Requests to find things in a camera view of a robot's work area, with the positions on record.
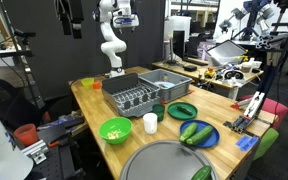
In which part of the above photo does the green plate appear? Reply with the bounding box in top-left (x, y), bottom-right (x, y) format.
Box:
top-left (167, 101), bottom-right (199, 121)

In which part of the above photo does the white dome housing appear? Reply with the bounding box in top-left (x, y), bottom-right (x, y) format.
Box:
top-left (0, 109), bottom-right (34, 180)

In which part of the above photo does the clear container grey lid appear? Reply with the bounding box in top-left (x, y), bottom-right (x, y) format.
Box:
top-left (206, 39), bottom-right (248, 66)

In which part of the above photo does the green chair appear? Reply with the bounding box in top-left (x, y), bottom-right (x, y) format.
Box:
top-left (253, 128), bottom-right (280, 161)

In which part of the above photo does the aluminium extrusion block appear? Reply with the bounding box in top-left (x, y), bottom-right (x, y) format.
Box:
top-left (20, 139), bottom-right (50, 164)

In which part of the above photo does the black office chair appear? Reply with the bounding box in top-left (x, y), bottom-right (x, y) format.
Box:
top-left (0, 79), bottom-right (45, 131)

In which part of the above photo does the yellow toy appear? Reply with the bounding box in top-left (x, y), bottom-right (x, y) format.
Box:
top-left (205, 68), bottom-right (217, 79)

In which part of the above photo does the wooden side desk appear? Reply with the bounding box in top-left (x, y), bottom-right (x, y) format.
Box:
top-left (152, 59), bottom-right (265, 101)

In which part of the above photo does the black computer monitor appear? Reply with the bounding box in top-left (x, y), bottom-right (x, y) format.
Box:
top-left (172, 30), bottom-right (186, 61)

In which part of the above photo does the long green cucumber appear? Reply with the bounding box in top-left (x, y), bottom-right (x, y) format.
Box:
top-left (185, 125), bottom-right (215, 146)
top-left (179, 121), bottom-right (199, 143)

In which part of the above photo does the black keyboard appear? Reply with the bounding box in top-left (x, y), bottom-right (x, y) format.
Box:
top-left (183, 57), bottom-right (209, 66)

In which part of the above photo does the white black headset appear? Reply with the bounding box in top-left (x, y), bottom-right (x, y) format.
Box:
top-left (223, 68), bottom-right (247, 81)

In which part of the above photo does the black hanging equipment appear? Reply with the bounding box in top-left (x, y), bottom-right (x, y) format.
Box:
top-left (54, 0), bottom-right (85, 40)

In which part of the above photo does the black aluminium camera stand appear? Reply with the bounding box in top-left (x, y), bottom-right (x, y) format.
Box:
top-left (230, 22), bottom-right (288, 135)

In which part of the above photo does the bright green bowl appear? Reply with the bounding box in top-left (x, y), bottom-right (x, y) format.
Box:
top-left (98, 116), bottom-right (133, 146)

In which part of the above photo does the grey dish rack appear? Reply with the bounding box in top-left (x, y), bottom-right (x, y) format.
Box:
top-left (101, 72), bottom-right (162, 119)

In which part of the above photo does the peanut pile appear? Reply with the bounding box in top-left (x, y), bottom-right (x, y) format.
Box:
top-left (107, 130), bottom-right (122, 140)

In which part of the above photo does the grey round tray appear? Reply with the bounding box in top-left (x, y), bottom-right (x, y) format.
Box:
top-left (119, 140), bottom-right (219, 180)

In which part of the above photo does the dark green cucumber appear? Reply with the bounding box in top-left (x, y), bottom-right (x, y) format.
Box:
top-left (190, 165), bottom-right (213, 180)

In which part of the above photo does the blue tape patch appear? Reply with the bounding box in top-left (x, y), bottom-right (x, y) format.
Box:
top-left (235, 134), bottom-right (260, 152)

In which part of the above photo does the black perforated board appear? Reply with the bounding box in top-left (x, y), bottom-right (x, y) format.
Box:
top-left (33, 133), bottom-right (85, 180)

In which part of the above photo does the light blue plate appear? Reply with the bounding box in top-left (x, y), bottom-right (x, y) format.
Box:
top-left (153, 80), bottom-right (177, 90)

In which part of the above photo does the small dark cucumber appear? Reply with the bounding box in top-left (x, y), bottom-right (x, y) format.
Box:
top-left (177, 105), bottom-right (194, 116)

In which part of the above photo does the pink chair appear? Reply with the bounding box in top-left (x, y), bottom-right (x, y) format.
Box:
top-left (237, 94), bottom-right (288, 131)

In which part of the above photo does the dark green cup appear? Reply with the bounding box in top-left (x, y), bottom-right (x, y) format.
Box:
top-left (151, 103), bottom-right (166, 122)

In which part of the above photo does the small black box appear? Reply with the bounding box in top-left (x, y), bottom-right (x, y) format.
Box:
top-left (183, 65), bottom-right (198, 73)

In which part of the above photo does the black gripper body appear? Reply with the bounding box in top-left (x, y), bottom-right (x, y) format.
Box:
top-left (116, 25), bottom-right (136, 36)

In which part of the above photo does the white mug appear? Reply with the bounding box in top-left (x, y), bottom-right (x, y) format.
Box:
top-left (142, 112), bottom-right (159, 135)

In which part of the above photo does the yellow-green small bowl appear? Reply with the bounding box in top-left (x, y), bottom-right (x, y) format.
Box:
top-left (80, 77), bottom-right (95, 88)

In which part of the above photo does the grey plastic bin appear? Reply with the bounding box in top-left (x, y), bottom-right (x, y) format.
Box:
top-left (138, 68), bottom-right (193, 104)

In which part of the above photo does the red plastic cup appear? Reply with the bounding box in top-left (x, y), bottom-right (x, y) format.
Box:
top-left (13, 123), bottom-right (39, 148)

